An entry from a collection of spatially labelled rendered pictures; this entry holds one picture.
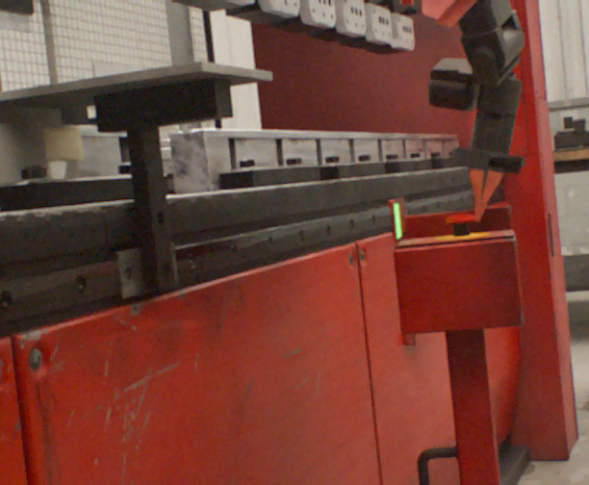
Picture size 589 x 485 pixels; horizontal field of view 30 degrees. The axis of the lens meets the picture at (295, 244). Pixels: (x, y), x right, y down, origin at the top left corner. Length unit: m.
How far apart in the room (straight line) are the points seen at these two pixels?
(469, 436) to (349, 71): 1.98
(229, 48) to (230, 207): 7.72
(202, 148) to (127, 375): 0.57
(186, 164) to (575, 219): 6.99
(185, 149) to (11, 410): 0.75
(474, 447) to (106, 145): 0.65
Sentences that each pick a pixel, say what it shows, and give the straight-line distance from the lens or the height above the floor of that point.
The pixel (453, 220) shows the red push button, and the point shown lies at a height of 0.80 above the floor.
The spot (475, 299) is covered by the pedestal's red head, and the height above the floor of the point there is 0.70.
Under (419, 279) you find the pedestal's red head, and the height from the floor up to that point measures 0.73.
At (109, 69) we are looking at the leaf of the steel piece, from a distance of 1.22.
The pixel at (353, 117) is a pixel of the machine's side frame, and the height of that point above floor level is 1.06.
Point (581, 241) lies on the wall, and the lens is 8.54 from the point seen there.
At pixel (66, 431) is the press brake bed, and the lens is 1.07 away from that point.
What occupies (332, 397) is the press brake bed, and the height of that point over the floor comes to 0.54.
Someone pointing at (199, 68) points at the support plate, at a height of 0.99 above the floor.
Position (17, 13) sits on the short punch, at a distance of 1.33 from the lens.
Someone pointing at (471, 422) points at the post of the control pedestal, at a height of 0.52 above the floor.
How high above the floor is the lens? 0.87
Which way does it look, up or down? 3 degrees down
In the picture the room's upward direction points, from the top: 6 degrees counter-clockwise
